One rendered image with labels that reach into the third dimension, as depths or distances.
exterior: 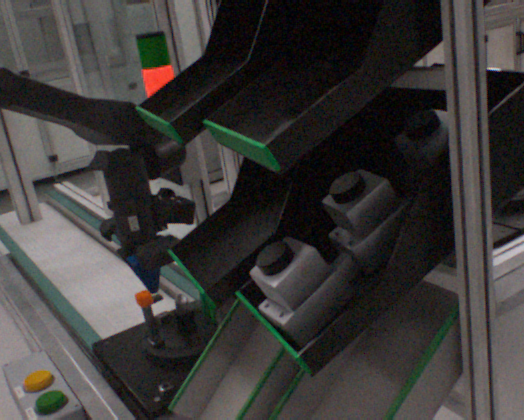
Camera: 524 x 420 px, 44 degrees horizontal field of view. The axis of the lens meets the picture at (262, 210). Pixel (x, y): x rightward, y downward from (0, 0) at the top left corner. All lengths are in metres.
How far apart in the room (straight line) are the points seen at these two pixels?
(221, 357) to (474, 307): 0.36
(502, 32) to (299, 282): 5.65
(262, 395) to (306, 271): 0.21
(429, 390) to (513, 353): 0.56
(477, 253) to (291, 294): 0.14
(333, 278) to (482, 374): 0.14
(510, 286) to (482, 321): 0.69
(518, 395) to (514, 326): 0.19
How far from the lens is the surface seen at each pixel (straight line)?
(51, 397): 0.99
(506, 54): 6.15
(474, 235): 0.49
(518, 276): 1.22
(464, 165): 0.48
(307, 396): 0.67
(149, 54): 1.09
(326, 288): 0.52
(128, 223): 0.89
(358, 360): 0.66
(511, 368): 1.08
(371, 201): 0.52
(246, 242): 0.67
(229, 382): 0.79
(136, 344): 1.05
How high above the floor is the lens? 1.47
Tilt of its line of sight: 20 degrees down
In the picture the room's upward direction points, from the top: 9 degrees counter-clockwise
